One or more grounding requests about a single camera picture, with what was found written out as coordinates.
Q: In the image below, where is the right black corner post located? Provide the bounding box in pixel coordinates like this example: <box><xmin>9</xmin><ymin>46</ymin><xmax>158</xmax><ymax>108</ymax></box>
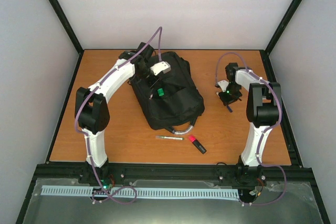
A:
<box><xmin>265</xmin><ymin>0</ymin><xmax>303</xmax><ymax>57</ymax></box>

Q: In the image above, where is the silver pen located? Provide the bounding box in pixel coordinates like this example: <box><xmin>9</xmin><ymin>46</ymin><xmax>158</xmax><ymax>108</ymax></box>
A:
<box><xmin>156</xmin><ymin>135</ymin><xmax>184</xmax><ymax>141</ymax></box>

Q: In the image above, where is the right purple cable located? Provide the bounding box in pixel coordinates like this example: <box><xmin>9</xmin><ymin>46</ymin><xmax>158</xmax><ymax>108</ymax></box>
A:
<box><xmin>214</xmin><ymin>51</ymin><xmax>287</xmax><ymax>206</ymax></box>

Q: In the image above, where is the left black corner post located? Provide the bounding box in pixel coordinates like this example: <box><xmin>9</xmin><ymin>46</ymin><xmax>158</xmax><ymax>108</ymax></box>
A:
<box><xmin>48</xmin><ymin>0</ymin><xmax>84</xmax><ymax>56</ymax></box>

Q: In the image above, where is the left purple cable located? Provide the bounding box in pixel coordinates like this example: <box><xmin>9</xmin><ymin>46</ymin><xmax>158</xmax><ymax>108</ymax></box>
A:
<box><xmin>74</xmin><ymin>26</ymin><xmax>163</xmax><ymax>205</ymax></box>

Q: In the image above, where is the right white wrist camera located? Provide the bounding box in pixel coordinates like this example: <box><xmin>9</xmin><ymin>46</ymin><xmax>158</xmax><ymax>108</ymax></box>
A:
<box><xmin>215</xmin><ymin>80</ymin><xmax>229</xmax><ymax>92</ymax></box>

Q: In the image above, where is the light blue cable duct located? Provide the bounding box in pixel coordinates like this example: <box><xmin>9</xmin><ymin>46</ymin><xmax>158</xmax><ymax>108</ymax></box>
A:
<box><xmin>40</xmin><ymin>185</ymin><xmax>239</xmax><ymax>201</ymax></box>

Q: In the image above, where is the black aluminium frame rail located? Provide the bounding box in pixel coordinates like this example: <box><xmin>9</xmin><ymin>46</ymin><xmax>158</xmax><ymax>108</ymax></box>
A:
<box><xmin>34</xmin><ymin>163</ymin><xmax>314</xmax><ymax>183</ymax></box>

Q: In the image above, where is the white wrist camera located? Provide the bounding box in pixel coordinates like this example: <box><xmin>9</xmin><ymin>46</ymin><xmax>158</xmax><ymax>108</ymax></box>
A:
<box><xmin>150</xmin><ymin>61</ymin><xmax>171</xmax><ymax>76</ymax></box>
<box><xmin>215</xmin><ymin>80</ymin><xmax>229</xmax><ymax>92</ymax></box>

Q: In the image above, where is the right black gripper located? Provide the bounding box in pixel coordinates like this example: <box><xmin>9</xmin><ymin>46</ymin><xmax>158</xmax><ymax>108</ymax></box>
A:
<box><xmin>218</xmin><ymin>82</ymin><xmax>243</xmax><ymax>106</ymax></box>

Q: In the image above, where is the pink black highlighter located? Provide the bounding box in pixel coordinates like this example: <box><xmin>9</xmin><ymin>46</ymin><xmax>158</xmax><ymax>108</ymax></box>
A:
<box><xmin>188</xmin><ymin>135</ymin><xmax>207</xmax><ymax>154</ymax></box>

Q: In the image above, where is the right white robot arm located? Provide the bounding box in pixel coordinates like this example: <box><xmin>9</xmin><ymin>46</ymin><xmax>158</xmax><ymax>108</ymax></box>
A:
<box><xmin>216</xmin><ymin>63</ymin><xmax>282</xmax><ymax>185</ymax></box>

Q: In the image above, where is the purple cable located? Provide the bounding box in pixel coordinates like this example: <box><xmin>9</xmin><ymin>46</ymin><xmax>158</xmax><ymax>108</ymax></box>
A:
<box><xmin>214</xmin><ymin>51</ymin><xmax>287</xmax><ymax>206</ymax></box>
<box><xmin>74</xmin><ymin>26</ymin><xmax>163</xmax><ymax>205</ymax></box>

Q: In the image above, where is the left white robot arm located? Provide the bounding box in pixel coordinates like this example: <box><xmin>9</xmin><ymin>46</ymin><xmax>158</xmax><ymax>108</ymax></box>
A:
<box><xmin>74</xmin><ymin>42</ymin><xmax>154</xmax><ymax>184</ymax></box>

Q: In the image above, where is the green black marker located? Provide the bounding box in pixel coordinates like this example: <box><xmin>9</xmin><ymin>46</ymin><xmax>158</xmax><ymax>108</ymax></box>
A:
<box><xmin>157</xmin><ymin>88</ymin><xmax>165</xmax><ymax>97</ymax></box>

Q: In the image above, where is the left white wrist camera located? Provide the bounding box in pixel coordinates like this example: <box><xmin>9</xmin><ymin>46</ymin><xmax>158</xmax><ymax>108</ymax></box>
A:
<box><xmin>150</xmin><ymin>61</ymin><xmax>171</xmax><ymax>76</ymax></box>

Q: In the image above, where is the black student bag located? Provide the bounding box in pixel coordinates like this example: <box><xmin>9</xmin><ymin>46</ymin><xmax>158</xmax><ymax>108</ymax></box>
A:
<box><xmin>129</xmin><ymin>51</ymin><xmax>205</xmax><ymax>135</ymax></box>

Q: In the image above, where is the black corner post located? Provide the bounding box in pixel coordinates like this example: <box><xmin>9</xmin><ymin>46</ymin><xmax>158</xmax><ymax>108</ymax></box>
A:
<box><xmin>265</xmin><ymin>0</ymin><xmax>303</xmax><ymax>57</ymax></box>
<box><xmin>48</xmin><ymin>0</ymin><xmax>84</xmax><ymax>56</ymax></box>

